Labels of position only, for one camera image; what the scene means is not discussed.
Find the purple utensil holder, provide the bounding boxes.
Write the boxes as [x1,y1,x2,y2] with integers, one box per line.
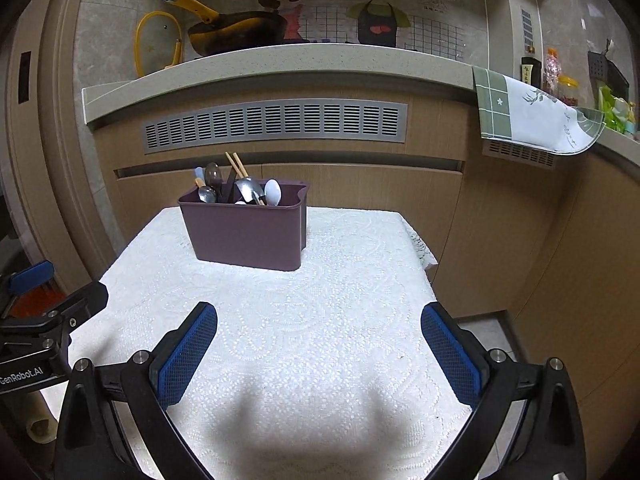
[177,183,309,273]

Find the cartoon wall sticker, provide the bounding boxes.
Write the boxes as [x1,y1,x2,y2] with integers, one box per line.
[215,0,466,53]

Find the frying pan with yellow handle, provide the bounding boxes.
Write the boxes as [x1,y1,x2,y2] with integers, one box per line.
[162,0,287,57]

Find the stone kitchen countertop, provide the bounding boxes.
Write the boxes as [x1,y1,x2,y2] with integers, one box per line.
[81,42,640,161]

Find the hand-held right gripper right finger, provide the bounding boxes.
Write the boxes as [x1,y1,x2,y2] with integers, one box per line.
[421,301,587,480]

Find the clear bottle with red cap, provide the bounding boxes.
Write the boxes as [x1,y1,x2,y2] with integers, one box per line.
[544,48,560,95]

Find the green checked white towel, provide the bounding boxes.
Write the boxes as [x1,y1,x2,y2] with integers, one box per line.
[472,65,607,153]

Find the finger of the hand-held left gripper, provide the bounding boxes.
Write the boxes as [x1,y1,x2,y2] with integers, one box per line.
[0,260,53,306]
[47,281,108,339]

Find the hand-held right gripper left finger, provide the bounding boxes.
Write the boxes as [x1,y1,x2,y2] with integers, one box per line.
[54,301,219,480]

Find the white lace tablecloth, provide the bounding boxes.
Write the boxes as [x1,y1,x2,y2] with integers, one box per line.
[40,205,440,480]

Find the long grey vent grille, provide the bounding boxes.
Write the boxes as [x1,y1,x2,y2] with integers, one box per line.
[144,102,408,155]

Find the black door latch plate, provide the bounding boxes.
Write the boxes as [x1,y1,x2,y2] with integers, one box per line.
[17,51,32,106]

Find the dark sauce bottle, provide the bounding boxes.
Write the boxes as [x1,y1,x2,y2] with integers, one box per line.
[521,46,543,90]

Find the green packets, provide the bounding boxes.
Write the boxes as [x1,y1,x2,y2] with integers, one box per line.
[597,85,638,135]

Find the small grey vent grille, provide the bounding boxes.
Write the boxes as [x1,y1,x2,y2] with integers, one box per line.
[482,139,557,168]

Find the metal shovel-shaped spoon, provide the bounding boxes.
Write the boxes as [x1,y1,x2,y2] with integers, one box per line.
[236,176,267,206]

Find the black wall rack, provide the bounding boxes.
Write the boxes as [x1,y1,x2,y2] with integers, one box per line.
[587,39,631,98]

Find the red floor mat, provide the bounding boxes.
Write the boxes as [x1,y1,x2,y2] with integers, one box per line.
[7,282,68,318]

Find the person's left hand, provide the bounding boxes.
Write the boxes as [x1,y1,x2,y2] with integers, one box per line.
[14,385,56,443]

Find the yellow-rimmed glass lid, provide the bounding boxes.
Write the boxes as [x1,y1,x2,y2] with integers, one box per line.
[135,10,185,80]

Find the jar with yellow lid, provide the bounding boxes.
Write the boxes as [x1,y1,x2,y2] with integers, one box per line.
[557,75,581,107]

